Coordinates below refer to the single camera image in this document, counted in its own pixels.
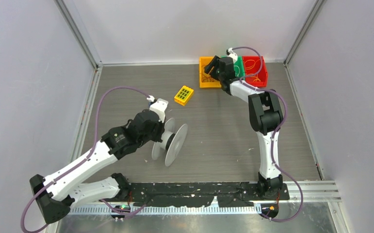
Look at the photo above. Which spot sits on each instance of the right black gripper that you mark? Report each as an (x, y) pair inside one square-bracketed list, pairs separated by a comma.
[(213, 63)]

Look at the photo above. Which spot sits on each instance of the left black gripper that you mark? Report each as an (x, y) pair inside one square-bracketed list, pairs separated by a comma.
[(161, 128)]

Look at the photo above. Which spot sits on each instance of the grey cable spool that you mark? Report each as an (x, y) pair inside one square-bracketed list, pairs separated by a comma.
[(172, 142)]

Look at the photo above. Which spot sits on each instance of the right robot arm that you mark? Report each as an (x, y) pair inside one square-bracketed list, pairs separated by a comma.
[(265, 116)]

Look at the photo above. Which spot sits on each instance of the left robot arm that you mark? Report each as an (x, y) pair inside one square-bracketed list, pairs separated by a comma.
[(56, 194)]

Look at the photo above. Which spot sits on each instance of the orange bin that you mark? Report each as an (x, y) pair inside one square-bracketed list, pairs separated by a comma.
[(205, 80)]

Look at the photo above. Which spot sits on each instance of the green bin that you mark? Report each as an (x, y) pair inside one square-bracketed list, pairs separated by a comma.
[(239, 68)]

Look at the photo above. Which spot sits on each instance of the yellow toy brick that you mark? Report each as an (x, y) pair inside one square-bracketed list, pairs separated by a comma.
[(184, 95)]

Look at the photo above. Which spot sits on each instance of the red bin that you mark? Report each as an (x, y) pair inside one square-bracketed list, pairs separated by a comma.
[(256, 68)]

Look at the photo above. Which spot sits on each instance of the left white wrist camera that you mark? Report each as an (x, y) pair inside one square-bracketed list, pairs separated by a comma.
[(158, 106)]

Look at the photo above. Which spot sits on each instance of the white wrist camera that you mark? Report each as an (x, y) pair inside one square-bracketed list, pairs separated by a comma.
[(158, 106), (231, 54)]

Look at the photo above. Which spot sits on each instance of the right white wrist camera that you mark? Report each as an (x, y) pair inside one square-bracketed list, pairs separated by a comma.
[(231, 54)]

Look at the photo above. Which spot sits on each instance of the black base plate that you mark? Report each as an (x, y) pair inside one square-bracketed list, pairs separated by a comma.
[(199, 194)]

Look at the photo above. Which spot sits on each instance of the left aluminium frame post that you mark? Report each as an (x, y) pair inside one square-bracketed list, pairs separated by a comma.
[(71, 14)]

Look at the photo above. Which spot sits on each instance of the aluminium frame post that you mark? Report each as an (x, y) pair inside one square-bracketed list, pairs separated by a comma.
[(304, 30), (71, 14)]

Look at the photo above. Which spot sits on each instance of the slotted cable duct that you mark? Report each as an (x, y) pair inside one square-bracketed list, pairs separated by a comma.
[(210, 210)]

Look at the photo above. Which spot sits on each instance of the right aluminium frame post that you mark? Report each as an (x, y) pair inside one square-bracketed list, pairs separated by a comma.
[(304, 30)]

